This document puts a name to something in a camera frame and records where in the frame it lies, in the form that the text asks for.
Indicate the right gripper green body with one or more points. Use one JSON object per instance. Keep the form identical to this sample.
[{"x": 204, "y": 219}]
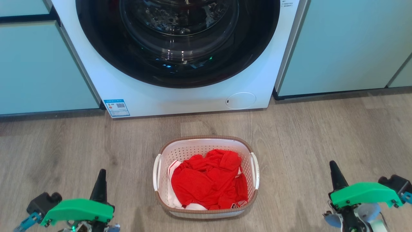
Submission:
[{"x": 363, "y": 193}]

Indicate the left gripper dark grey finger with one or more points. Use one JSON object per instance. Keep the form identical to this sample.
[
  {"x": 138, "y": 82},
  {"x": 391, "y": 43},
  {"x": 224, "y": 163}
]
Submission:
[
  {"x": 103, "y": 191},
  {"x": 95, "y": 191}
]

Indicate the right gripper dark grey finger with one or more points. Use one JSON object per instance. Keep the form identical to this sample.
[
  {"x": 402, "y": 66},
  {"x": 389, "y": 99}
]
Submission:
[
  {"x": 334, "y": 180},
  {"x": 341, "y": 182}
]

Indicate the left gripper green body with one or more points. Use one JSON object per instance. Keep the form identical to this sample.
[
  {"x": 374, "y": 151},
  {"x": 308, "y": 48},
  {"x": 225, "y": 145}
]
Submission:
[{"x": 77, "y": 209}]

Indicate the white perforated laundry basket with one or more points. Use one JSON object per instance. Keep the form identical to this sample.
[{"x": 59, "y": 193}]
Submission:
[{"x": 190, "y": 149}]

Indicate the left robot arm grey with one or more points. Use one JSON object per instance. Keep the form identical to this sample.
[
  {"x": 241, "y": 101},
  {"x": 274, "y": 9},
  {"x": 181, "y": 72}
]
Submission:
[{"x": 93, "y": 227}]

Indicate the white garment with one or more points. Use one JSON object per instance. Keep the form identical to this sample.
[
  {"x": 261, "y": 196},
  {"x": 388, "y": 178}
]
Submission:
[{"x": 172, "y": 196}]

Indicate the blue energy label sticker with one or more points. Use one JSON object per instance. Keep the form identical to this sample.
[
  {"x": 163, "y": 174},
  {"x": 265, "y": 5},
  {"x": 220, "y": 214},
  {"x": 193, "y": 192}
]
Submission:
[{"x": 117, "y": 108}]

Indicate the red mesh garment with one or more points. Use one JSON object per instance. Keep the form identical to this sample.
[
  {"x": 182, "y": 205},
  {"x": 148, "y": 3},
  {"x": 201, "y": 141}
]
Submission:
[{"x": 202, "y": 183}]

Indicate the narrow teal cabinet panel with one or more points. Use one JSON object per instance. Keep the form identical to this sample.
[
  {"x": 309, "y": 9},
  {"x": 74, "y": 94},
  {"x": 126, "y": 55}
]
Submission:
[{"x": 402, "y": 77}]

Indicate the round white filter cover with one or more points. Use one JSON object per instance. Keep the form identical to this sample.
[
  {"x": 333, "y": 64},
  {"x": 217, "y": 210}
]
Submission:
[{"x": 240, "y": 100}]

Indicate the white front-load washing machine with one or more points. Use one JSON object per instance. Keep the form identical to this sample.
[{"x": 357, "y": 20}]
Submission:
[{"x": 193, "y": 100}]

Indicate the wide teal cabinet panel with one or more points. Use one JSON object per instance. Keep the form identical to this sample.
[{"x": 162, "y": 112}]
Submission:
[{"x": 347, "y": 45}]

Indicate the large teal cabinet door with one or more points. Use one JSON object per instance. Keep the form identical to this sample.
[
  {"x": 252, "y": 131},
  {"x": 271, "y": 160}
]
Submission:
[{"x": 38, "y": 67}]

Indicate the black round washer door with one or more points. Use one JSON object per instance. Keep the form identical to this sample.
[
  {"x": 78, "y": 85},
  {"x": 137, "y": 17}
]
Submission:
[{"x": 103, "y": 48}]

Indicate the small teal cabinet drawer front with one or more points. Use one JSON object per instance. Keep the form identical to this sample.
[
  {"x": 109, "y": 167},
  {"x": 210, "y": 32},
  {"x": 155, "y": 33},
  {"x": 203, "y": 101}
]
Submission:
[{"x": 22, "y": 6}]

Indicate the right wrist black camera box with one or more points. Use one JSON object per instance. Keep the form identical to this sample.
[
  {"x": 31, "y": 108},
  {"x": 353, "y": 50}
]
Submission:
[{"x": 396, "y": 183}]

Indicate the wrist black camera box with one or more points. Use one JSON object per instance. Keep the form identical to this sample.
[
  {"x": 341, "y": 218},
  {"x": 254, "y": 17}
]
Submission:
[
  {"x": 396, "y": 183},
  {"x": 43, "y": 203}
]

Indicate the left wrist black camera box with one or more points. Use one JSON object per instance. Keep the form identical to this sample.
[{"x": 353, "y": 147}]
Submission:
[{"x": 43, "y": 203}]

